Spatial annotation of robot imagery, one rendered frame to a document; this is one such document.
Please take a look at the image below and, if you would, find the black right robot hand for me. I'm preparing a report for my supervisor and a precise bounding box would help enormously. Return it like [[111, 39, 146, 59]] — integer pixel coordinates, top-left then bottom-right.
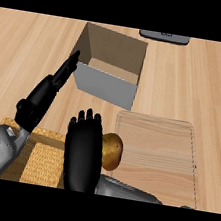
[[57, 104, 112, 196]]

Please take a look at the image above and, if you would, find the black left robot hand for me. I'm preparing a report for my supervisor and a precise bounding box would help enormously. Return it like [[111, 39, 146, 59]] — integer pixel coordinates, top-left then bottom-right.
[[11, 41, 81, 140]]

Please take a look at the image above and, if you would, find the open cardboard box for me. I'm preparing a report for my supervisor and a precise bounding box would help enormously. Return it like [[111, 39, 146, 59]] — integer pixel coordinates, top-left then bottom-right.
[[62, 19, 151, 113]]

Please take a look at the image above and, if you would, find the pale wooden cutting board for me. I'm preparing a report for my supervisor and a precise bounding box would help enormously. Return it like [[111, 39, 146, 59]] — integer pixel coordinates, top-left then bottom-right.
[[103, 109, 212, 211]]

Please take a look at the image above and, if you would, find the brown potato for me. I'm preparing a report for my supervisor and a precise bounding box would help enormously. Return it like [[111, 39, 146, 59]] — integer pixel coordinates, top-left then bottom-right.
[[97, 131, 126, 174]]

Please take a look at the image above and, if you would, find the woven wicker basket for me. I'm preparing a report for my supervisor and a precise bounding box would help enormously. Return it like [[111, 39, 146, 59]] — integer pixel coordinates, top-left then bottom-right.
[[0, 116, 74, 190]]

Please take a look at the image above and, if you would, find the dark grey flat appliance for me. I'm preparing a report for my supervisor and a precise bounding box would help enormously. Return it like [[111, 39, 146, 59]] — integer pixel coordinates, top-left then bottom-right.
[[137, 28, 191, 47]]

